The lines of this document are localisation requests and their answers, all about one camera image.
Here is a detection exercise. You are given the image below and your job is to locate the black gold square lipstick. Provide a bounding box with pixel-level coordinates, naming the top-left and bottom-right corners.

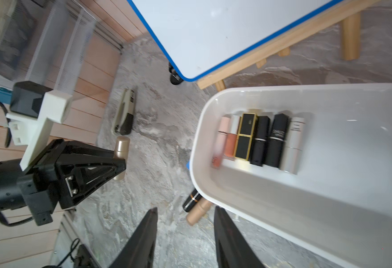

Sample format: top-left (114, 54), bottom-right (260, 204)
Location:
top-left (234, 113), bottom-right (258, 161)

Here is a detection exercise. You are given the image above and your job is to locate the black round lipstick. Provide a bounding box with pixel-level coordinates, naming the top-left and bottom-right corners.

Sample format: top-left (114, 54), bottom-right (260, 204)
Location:
top-left (265, 113), bottom-right (289, 168)

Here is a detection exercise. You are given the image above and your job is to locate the black lipstick silver band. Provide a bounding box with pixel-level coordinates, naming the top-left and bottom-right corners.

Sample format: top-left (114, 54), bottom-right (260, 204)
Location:
top-left (249, 116), bottom-right (271, 166)

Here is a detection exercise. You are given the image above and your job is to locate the beige lipstick tube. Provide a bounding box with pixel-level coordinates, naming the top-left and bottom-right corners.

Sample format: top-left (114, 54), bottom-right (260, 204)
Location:
top-left (186, 198), bottom-right (213, 226)

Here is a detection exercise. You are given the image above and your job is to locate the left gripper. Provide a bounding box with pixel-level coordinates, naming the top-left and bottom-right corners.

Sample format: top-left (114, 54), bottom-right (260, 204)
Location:
top-left (17, 139), bottom-right (127, 226)

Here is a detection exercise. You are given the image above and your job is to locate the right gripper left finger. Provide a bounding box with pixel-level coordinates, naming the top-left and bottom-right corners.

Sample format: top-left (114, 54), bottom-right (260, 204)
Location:
top-left (110, 207), bottom-right (158, 268)

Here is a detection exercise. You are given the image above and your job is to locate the silver lipstick tube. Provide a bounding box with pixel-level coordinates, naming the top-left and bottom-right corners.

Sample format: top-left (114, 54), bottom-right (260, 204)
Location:
top-left (280, 117), bottom-right (305, 174)

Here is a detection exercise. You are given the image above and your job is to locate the pale pink lip gloss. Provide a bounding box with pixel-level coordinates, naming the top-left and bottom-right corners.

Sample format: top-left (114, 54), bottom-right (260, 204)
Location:
top-left (212, 117), bottom-right (230, 168)

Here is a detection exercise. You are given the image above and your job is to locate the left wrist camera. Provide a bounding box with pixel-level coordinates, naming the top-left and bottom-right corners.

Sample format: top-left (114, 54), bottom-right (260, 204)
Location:
top-left (6, 81), bottom-right (73, 170)

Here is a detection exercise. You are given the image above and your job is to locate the white wire wall shelf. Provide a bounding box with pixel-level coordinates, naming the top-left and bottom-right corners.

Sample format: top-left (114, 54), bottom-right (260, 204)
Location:
top-left (0, 1), bottom-right (97, 95)

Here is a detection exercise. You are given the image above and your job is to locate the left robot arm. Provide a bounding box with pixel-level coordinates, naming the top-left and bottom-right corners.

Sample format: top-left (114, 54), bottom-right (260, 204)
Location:
top-left (0, 139), bottom-right (126, 227)

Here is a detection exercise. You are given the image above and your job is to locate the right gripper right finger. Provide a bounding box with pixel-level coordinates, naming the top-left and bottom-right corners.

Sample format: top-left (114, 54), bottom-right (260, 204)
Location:
top-left (214, 206), bottom-right (265, 268)

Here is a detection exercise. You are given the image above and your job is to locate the black stapler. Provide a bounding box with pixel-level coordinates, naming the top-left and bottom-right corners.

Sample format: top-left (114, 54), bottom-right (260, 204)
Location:
top-left (169, 63), bottom-right (184, 86)

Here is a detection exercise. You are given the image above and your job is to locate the white plastic storage box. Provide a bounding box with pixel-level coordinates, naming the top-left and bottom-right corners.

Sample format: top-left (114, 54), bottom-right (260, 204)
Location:
top-left (190, 83), bottom-right (392, 268)

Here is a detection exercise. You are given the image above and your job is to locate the gold lipstick tube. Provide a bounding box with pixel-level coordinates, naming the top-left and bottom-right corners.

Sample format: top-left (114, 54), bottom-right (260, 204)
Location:
top-left (114, 136), bottom-right (130, 163)

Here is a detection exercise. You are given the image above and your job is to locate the pink gloss silver cap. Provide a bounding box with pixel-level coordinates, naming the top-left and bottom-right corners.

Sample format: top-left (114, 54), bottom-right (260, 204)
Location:
top-left (224, 115), bottom-right (241, 159)

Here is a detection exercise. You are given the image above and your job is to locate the black lipstick gold band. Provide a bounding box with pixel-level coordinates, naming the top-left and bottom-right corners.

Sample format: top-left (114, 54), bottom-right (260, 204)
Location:
top-left (182, 189), bottom-right (202, 213)

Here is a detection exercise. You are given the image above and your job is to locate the blue framed whiteboard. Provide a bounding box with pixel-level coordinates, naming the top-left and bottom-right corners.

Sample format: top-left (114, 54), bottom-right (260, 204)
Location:
top-left (129, 0), bottom-right (339, 82)

